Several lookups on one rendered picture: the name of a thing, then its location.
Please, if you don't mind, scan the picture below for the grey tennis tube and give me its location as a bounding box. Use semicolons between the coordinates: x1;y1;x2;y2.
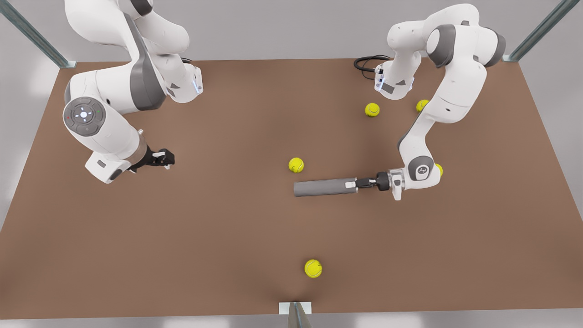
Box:
293;177;360;198

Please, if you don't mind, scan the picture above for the silver frame post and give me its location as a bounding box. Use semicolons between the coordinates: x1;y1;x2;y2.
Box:
279;301;313;328
0;0;77;69
503;0;581;62

